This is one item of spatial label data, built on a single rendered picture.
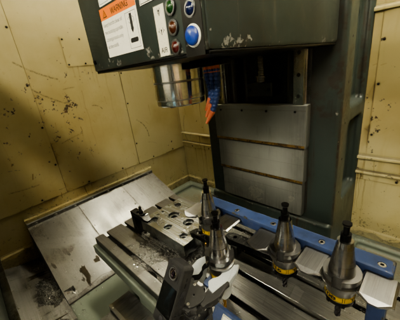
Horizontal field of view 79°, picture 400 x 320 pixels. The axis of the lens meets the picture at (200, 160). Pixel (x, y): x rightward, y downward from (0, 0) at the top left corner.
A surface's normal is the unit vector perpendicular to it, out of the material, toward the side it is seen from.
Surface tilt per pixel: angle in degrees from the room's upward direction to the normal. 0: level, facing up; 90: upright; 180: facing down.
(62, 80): 90
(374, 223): 90
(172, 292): 59
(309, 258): 0
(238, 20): 90
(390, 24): 90
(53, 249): 24
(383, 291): 0
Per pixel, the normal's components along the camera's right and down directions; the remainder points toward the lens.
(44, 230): 0.18, -0.78
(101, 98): 0.72, 0.17
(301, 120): -0.70, 0.33
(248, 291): -0.12, -0.93
